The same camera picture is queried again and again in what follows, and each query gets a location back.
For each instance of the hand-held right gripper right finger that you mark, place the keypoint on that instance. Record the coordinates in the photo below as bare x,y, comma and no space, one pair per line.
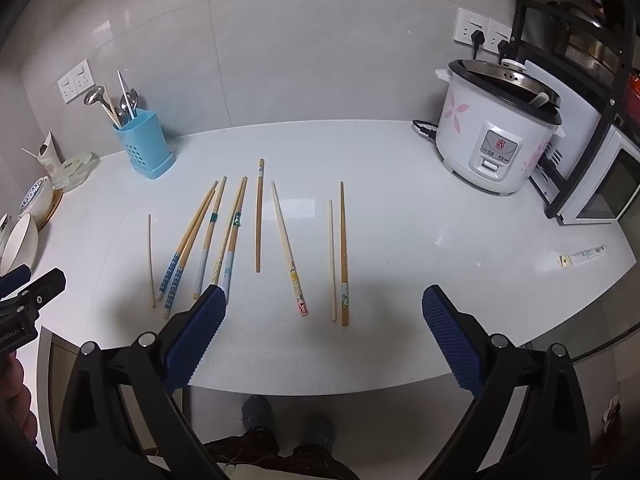
452,345

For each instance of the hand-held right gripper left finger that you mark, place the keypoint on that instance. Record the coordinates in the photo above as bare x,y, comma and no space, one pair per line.
195,340

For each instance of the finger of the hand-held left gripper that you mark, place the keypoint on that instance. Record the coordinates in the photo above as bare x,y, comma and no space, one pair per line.
15,280
45,287

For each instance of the blue dotted bamboo chopstick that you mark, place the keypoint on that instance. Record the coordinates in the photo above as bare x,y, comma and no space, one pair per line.
176,292
169,280

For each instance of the thin plain bamboo chopstick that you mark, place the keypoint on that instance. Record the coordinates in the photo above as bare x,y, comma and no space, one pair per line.
151,260

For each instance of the green taped chopstick grey end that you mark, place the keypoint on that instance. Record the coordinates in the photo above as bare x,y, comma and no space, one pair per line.
212,218

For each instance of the chopstick green tape grey end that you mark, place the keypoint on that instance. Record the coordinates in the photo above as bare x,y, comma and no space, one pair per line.
236,220

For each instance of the pale chopstick pink red pattern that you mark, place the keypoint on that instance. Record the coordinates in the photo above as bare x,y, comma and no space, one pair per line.
288,250

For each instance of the blue plastic utensil holder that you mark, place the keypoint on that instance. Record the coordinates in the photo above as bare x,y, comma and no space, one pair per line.
142,145

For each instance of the person's left hand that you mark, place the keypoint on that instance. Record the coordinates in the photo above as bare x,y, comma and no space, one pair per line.
12,385

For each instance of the wide white bowl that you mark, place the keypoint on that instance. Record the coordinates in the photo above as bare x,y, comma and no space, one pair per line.
20,245

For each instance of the small floral cup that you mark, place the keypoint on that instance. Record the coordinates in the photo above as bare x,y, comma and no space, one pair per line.
4,230

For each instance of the round wooden coaster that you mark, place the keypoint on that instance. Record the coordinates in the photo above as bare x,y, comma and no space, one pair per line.
54,215

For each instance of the white deep bowl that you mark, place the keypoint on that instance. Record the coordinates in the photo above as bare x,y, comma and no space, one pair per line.
49,207

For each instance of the blue floral bowl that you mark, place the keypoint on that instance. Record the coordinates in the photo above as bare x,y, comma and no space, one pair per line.
34,192

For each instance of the grey shoe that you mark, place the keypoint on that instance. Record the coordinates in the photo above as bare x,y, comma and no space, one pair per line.
320,430
256,412

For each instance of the clear container green lid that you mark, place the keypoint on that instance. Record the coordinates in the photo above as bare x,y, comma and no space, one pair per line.
75,170

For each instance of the white ceramic vase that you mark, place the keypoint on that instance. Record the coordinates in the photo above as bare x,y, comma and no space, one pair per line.
50,160

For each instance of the white straw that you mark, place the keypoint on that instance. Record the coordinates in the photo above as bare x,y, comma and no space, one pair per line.
32,154

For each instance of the person's dark red pants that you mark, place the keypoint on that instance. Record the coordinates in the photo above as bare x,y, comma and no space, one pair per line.
280,460

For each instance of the small white tube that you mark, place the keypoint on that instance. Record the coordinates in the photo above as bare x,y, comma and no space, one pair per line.
582,256

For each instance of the pink white slipper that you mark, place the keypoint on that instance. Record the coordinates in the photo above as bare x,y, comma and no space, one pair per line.
612,415

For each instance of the stainless steel spoon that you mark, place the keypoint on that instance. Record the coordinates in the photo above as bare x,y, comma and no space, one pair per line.
133,97
123,106

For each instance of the stainless steel ladle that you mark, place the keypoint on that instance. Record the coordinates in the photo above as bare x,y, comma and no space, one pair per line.
93,95

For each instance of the white microwave oven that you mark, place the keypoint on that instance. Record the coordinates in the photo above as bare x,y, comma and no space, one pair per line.
600,195

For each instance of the long white plastic stick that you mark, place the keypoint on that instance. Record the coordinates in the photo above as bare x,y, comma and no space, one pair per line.
125,92

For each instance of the white floral rice cooker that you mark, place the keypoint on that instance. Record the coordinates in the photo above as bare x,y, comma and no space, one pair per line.
470,125

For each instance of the white rice paddle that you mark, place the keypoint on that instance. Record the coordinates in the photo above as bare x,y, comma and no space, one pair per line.
540,100

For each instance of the black power plug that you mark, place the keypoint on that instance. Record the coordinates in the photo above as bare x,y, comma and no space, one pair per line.
503,49
478,40

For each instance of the black metal rack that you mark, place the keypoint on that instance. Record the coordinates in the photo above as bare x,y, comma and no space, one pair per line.
616,85

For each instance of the stainless steel pot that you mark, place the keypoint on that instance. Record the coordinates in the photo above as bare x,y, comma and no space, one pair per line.
585,50

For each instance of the white wall outlet with plug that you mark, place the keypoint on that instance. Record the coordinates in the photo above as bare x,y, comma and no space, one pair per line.
467,22
500,32

